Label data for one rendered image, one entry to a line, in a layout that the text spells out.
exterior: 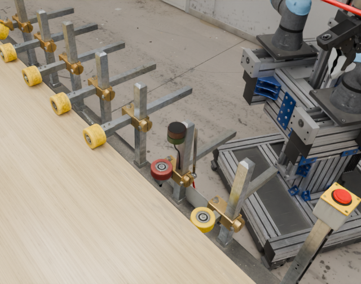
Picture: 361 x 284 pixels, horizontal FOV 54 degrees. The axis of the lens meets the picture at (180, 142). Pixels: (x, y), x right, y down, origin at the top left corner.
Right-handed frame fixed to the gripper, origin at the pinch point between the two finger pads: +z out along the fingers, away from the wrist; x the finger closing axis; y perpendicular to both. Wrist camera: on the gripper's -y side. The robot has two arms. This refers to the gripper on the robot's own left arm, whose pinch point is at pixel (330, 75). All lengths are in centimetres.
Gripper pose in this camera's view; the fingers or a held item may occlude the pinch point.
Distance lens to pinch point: 114.7
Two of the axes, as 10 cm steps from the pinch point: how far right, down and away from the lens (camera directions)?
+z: -0.8, 7.3, 6.8
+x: -3.1, -6.7, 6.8
